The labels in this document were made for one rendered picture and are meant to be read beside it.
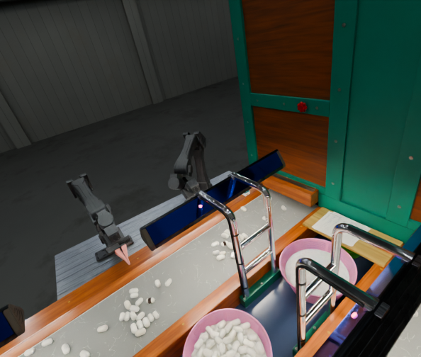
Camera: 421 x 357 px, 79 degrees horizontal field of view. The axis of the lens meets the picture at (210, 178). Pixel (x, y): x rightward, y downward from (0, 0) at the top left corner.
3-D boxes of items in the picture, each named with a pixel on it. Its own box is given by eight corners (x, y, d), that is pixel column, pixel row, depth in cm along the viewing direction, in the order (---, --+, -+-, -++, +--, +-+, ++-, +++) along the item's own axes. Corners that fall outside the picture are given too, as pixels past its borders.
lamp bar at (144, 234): (141, 239, 84) (134, 222, 80) (271, 161, 111) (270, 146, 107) (152, 252, 78) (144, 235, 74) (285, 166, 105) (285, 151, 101)
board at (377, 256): (302, 224, 113) (302, 222, 113) (322, 208, 120) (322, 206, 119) (383, 268, 89) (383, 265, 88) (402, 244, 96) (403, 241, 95)
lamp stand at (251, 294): (215, 277, 109) (191, 193, 87) (248, 251, 118) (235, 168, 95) (245, 308, 95) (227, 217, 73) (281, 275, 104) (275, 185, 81)
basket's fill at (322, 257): (273, 279, 103) (273, 270, 100) (307, 248, 112) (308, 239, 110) (325, 319, 86) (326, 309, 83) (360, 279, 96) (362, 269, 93)
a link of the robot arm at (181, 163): (187, 168, 118) (200, 125, 137) (170, 168, 121) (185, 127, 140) (195, 184, 127) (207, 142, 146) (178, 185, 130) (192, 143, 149)
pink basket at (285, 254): (281, 311, 92) (280, 295, 87) (278, 253, 114) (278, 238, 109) (364, 316, 85) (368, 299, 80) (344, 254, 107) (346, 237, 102)
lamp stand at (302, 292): (292, 355, 80) (288, 257, 57) (329, 312, 88) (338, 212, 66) (354, 416, 66) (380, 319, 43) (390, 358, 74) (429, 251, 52)
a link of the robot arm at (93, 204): (109, 205, 106) (81, 167, 122) (88, 217, 101) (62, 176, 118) (117, 223, 114) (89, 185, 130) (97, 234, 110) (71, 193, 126)
